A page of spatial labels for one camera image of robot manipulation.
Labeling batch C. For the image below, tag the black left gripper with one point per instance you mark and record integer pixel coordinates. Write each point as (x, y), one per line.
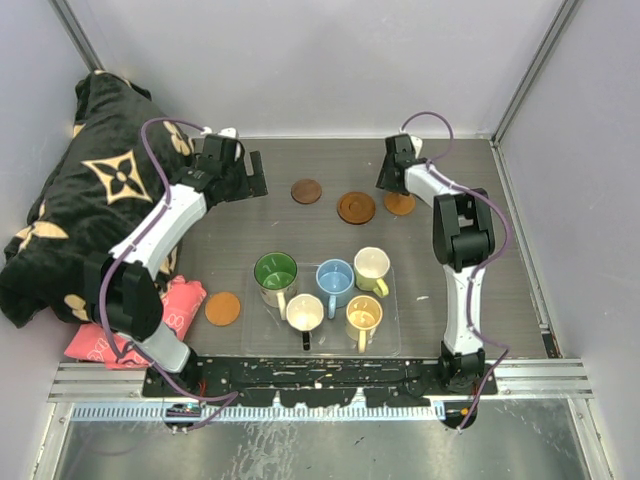
(252, 184)

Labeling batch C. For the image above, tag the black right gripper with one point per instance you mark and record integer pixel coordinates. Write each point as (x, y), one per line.
(382, 182)

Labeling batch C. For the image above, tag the orange coaster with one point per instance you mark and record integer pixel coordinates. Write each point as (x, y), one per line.
(222, 309)
(399, 204)

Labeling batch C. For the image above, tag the dark brown coaster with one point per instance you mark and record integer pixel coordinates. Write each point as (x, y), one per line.
(306, 191)

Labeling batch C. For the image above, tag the brown ringed wooden coaster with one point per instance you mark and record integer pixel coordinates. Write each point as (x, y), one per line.
(356, 208)

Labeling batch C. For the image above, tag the olive green white mug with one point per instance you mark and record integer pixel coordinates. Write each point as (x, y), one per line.
(371, 265)

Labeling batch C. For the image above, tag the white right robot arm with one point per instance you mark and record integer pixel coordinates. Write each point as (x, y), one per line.
(463, 240)

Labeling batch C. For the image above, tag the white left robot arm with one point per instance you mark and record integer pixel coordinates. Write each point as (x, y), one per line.
(119, 286)

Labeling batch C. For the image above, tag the green interior mug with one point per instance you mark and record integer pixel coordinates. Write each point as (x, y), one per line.
(276, 275)

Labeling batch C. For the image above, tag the blue mug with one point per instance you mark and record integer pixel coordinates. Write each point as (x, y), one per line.
(335, 281)

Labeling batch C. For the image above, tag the black floral plush blanket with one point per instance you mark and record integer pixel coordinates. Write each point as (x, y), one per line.
(101, 189)

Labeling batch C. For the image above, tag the yellow mug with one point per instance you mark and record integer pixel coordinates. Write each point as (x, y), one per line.
(363, 316)

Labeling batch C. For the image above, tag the clear plastic tray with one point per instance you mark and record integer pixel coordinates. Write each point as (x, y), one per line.
(265, 334)

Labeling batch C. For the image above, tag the pink printed cloth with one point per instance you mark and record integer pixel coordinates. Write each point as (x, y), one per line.
(181, 301)

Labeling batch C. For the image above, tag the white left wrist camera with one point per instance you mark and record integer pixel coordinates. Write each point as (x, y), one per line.
(228, 132)

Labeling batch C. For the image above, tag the white mug black handle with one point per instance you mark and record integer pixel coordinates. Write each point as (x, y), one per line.
(304, 313)

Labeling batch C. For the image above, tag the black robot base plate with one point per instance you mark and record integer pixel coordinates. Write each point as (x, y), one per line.
(323, 382)

